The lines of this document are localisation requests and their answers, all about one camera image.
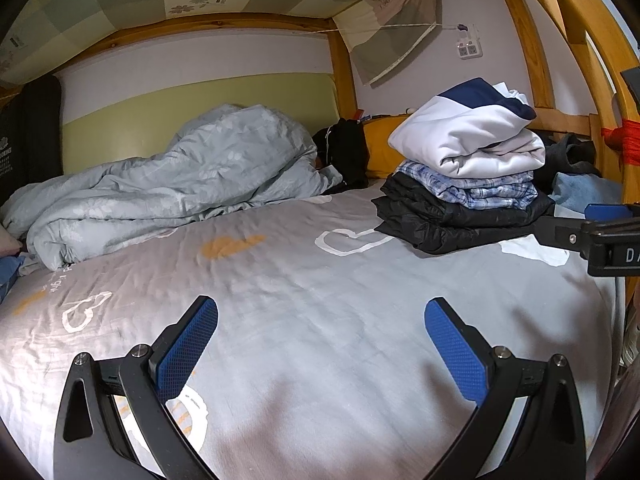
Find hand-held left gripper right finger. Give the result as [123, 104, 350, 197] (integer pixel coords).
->
[424, 297, 587, 480]

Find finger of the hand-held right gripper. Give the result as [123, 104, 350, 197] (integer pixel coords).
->
[584, 202, 640, 233]
[542, 214, 593, 261]

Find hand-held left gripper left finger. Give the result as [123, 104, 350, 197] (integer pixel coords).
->
[52, 295, 219, 480]

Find white navy striped jacket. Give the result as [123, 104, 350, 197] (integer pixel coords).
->
[387, 77, 547, 179]

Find light blue jeans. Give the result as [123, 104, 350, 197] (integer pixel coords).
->
[550, 172, 623, 216]

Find dark grey cloth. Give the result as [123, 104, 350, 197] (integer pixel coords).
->
[542, 132, 601, 178]

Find blue plaid shirt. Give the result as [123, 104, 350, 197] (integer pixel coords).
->
[397, 160, 541, 211]

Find black puffer jacket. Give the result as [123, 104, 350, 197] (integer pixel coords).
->
[371, 172, 557, 255]

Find grey printed bed sheet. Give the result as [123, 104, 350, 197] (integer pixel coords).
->
[0, 182, 626, 480]

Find pale grey leaf-print duvet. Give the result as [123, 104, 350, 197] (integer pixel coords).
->
[0, 104, 346, 272]

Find blue pillow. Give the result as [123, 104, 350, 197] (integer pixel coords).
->
[0, 255, 26, 301]

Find yellow pillow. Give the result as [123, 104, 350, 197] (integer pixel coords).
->
[362, 114, 416, 180]

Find beige patterned pillow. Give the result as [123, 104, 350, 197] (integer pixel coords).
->
[0, 222, 23, 256]

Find black cloth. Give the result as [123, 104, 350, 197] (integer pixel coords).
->
[312, 117, 371, 193]

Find green headboard panel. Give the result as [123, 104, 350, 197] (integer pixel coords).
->
[60, 72, 338, 166]

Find black Leaoking bag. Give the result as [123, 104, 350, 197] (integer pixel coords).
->
[0, 75, 63, 206]

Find red strap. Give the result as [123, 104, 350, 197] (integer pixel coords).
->
[600, 119, 640, 171]

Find wooden bed frame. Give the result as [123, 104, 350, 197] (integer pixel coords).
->
[60, 0, 640, 211]

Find white wall socket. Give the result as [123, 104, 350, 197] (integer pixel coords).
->
[454, 24, 485, 60]

